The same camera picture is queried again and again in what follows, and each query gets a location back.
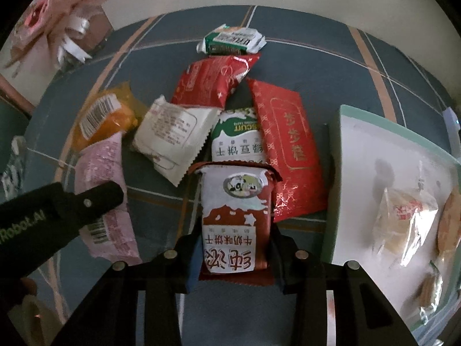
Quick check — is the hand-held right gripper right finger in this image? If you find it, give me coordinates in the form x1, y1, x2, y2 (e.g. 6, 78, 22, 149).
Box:
272, 223, 413, 346

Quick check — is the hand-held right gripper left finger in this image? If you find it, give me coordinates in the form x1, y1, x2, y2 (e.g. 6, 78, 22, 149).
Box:
50, 231, 203, 346

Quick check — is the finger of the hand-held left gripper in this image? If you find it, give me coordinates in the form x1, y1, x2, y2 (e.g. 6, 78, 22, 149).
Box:
61, 181, 125, 230

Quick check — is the pink snack packet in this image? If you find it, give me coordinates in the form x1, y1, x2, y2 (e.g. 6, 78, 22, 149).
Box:
74, 131, 143, 264

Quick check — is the red and white biscuit packet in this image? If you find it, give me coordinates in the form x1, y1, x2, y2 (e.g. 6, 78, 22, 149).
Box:
187, 161, 283, 283

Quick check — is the orange cake packet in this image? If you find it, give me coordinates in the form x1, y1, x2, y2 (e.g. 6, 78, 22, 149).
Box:
70, 82, 148, 152

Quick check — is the white serrated snack packet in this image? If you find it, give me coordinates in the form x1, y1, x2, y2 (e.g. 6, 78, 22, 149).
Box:
131, 95, 221, 188

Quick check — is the large red cake packet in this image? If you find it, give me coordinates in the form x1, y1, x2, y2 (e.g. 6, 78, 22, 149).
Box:
246, 78, 328, 223

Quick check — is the white box with teal rim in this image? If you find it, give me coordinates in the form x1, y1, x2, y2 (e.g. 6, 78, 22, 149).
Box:
320, 104, 461, 346

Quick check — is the clear white pastry packet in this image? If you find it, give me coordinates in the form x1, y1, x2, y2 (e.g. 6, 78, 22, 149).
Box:
371, 160, 440, 267

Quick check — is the green and white biscuit packet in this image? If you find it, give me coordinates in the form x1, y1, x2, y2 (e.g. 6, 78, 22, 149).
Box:
210, 79, 268, 164

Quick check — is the round cake clear packet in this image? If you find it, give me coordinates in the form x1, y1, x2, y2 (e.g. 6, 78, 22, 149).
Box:
418, 259, 445, 327

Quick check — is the orange and white snack packet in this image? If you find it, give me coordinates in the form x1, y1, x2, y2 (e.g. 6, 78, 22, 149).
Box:
436, 189, 461, 260

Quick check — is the blue floral printed packet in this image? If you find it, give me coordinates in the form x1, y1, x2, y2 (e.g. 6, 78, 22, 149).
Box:
2, 136, 27, 202

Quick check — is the dark green panel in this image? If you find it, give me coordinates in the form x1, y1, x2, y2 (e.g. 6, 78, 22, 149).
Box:
0, 97, 33, 174

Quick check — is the small red snack packet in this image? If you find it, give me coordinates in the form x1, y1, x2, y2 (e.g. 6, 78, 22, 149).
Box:
170, 53, 262, 109

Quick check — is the pink flower bouquet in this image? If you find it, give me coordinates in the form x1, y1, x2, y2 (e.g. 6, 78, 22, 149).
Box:
3, 0, 125, 76

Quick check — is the green and white snack packet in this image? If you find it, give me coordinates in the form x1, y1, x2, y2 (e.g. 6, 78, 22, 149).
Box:
196, 25, 267, 55

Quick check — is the white power strip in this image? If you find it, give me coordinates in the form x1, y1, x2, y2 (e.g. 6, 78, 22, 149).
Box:
443, 107, 461, 155

